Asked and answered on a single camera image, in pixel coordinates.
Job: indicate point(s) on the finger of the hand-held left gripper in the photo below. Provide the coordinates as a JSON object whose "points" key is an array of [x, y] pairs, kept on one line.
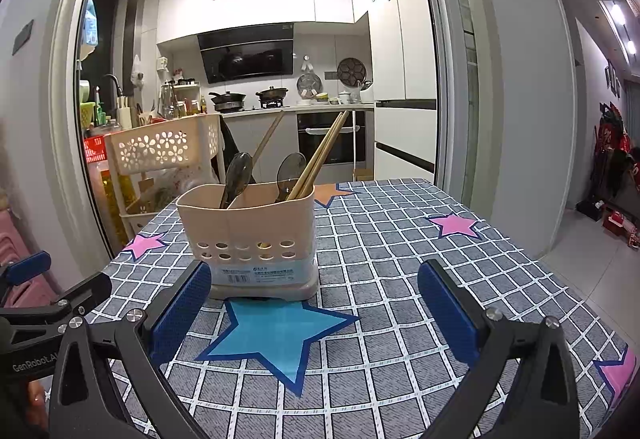
{"points": [[27, 266], [75, 299]]}

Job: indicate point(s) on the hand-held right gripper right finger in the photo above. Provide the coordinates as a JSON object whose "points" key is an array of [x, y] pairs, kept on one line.
{"points": [[447, 314]]}

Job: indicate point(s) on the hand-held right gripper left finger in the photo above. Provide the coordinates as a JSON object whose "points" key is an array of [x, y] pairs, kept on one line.
{"points": [[182, 309]]}

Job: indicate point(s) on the beige plastic utensil holder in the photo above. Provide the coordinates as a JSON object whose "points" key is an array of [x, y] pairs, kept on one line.
{"points": [[250, 229]]}

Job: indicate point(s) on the dark clear plastic spoon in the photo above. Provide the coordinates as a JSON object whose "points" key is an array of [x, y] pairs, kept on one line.
{"points": [[291, 171], [236, 176]]}

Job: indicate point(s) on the person's left hand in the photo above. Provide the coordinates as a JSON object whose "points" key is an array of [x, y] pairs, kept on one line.
{"points": [[37, 399]]}

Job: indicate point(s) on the pink star sticker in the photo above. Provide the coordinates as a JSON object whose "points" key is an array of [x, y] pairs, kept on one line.
{"points": [[145, 246], [619, 379], [455, 225]]}

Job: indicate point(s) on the grey checked tablecloth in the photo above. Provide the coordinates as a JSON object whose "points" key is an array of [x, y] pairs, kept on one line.
{"points": [[400, 244]]}

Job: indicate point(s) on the yellow cooking oil jug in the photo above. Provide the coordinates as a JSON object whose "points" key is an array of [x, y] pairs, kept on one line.
{"points": [[115, 199]]}

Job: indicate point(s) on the red plastic basket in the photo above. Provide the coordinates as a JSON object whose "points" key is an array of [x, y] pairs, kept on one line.
{"points": [[95, 149]]}

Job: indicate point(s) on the cardboard box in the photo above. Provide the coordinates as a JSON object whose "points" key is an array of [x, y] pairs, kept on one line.
{"points": [[363, 174]]}

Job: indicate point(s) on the green plastic basket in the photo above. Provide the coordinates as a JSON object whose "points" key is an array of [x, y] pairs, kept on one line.
{"points": [[88, 114]]}

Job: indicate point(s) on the beige flower-cutout basket trolley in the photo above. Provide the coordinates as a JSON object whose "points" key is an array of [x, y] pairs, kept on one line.
{"points": [[160, 144]]}

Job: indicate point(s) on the orange star sticker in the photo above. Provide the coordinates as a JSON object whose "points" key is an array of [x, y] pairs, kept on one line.
{"points": [[330, 193]]}

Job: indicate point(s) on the black hanging garment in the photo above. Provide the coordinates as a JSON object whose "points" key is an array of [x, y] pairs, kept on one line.
{"points": [[229, 144]]}

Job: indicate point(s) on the beige knife block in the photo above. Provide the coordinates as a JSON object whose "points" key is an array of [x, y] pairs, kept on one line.
{"points": [[123, 108]]}

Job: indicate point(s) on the red box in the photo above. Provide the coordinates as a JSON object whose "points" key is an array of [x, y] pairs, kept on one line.
{"points": [[620, 226]]}

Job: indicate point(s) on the white pole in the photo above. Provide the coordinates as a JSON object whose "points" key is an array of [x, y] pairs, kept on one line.
{"points": [[353, 139]]}

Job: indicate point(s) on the grey kitchen counter cabinet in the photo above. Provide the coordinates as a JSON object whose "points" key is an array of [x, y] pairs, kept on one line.
{"points": [[270, 129]]}

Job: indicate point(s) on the black built-in oven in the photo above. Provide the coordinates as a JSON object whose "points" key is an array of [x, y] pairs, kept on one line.
{"points": [[350, 139]]}

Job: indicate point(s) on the black kitchen faucet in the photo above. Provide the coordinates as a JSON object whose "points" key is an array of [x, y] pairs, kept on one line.
{"points": [[114, 81]]}

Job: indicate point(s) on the white spice rack with bottles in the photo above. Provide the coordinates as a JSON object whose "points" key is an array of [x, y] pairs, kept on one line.
{"points": [[182, 101]]}

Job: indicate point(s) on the black wok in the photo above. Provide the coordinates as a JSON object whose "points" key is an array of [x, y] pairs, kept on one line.
{"points": [[227, 100]]}

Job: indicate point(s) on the white hanging plastic bag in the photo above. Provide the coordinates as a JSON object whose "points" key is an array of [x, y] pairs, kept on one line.
{"points": [[136, 71]]}

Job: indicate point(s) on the dark cooking pot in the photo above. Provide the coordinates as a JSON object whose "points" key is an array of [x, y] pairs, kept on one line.
{"points": [[272, 96]]}

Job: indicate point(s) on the hanging red black garments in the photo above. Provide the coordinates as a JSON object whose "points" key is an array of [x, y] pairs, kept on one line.
{"points": [[612, 149]]}

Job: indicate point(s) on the white refrigerator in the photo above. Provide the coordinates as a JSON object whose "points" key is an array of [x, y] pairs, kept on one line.
{"points": [[405, 69]]}

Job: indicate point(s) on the round metal steamer plate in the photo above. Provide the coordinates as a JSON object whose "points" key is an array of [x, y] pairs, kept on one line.
{"points": [[308, 84]]}

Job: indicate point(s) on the black range hood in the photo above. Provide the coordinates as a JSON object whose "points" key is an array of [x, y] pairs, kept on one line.
{"points": [[245, 54]]}

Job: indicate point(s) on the white upper kitchen cabinets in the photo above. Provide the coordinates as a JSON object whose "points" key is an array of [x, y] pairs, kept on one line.
{"points": [[260, 4]]}

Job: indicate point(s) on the grey door frame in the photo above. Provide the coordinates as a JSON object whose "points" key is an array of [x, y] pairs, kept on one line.
{"points": [[70, 69]]}

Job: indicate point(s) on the dark wall switch panel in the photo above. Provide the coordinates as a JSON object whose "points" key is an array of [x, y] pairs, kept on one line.
{"points": [[23, 36]]}

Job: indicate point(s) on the dark round wall trivet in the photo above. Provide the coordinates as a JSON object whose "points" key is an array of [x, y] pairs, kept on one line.
{"points": [[351, 71]]}

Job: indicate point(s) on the wall picture frames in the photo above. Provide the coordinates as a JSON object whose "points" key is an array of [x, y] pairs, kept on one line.
{"points": [[612, 79]]}

